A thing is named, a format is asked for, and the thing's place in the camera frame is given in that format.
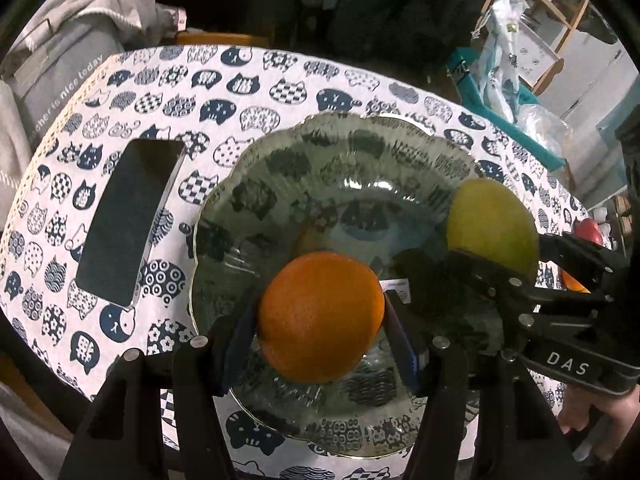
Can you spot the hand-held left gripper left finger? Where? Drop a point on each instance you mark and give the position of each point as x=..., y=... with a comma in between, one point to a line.
x=240, y=345

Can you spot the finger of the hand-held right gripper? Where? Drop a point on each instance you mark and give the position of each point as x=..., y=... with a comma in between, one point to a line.
x=475, y=275
x=585, y=255

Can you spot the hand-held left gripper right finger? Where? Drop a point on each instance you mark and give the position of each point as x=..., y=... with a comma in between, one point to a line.
x=400, y=345

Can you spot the small mandarin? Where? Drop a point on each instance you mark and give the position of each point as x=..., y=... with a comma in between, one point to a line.
x=575, y=284

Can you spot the green pear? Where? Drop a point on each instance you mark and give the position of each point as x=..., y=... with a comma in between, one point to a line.
x=492, y=230

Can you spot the orange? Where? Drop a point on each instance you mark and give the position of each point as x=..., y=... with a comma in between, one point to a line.
x=320, y=310

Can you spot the scalloped glass plate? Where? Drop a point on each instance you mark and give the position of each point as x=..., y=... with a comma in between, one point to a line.
x=350, y=170

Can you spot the person's right hand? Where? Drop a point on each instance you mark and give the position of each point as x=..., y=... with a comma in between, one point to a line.
x=615, y=425

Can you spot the red apple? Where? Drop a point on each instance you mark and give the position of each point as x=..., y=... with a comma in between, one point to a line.
x=589, y=230

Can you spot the clear plastic bag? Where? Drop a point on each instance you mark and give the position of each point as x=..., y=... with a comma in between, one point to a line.
x=545, y=130

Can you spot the black smartphone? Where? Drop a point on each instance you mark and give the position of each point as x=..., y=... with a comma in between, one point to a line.
x=125, y=220

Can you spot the wooden shelf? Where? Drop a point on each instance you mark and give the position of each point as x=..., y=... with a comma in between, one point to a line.
x=550, y=5

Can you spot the cat print tablecloth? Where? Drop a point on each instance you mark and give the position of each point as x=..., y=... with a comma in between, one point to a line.
x=150, y=85

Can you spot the wooden chair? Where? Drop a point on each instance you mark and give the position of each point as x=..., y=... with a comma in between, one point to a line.
x=220, y=40

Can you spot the light grey blanket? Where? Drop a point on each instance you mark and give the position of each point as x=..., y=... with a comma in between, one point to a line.
x=12, y=135

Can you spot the grey fabric cushion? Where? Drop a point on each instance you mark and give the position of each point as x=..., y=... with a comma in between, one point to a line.
x=55, y=70

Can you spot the grey towel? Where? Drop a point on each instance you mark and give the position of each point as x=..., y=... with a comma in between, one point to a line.
x=100, y=0

